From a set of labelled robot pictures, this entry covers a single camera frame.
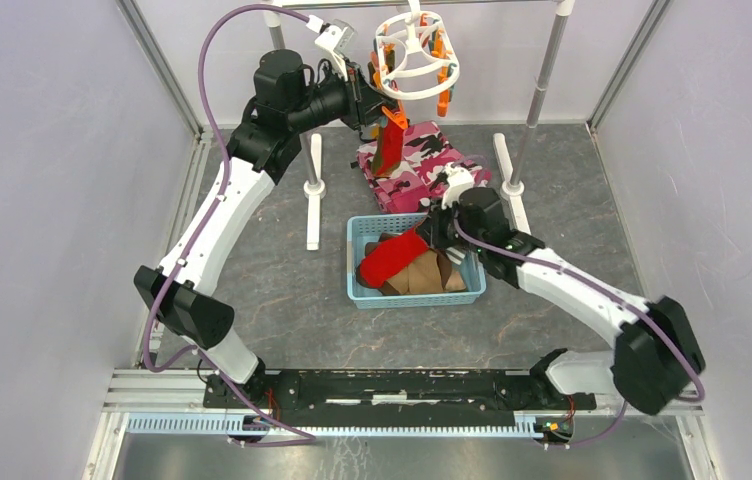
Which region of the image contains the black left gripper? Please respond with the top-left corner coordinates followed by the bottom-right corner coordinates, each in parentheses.
top-left (288, 57), bottom-right (400, 135)

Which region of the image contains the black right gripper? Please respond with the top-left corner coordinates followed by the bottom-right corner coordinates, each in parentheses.
top-left (414, 194), bottom-right (485, 254)

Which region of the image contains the red sock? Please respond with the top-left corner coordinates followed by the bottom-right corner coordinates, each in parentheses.
top-left (370, 121), bottom-right (404, 178)
top-left (356, 230), bottom-right (430, 289)

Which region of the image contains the white round clip hanger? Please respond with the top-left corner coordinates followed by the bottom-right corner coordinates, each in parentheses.
top-left (370, 1), bottom-right (461, 118)

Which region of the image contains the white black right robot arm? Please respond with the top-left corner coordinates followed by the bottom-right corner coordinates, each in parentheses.
top-left (414, 187), bottom-right (706, 415)

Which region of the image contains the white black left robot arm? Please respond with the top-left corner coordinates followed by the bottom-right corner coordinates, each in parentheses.
top-left (133, 49), bottom-right (396, 408)

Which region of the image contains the pink camouflage cloth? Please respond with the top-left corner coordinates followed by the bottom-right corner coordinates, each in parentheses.
top-left (351, 121), bottom-right (492, 214)

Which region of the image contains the light blue plastic basket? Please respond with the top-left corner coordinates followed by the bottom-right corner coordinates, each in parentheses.
top-left (346, 213), bottom-right (487, 309)

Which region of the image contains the white drying rack stand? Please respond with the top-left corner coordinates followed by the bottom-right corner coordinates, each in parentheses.
top-left (263, 0), bottom-right (576, 251)

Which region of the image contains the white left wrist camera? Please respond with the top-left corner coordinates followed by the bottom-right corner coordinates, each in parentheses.
top-left (307, 15), bottom-right (356, 82)

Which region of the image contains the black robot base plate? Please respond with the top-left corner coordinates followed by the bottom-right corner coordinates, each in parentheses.
top-left (202, 368), bottom-right (597, 429)

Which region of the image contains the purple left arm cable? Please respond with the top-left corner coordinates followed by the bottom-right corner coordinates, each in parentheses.
top-left (140, 5), bottom-right (321, 446)

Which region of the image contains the white slotted cable duct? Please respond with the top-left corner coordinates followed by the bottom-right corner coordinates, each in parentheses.
top-left (125, 413), bottom-right (576, 439)

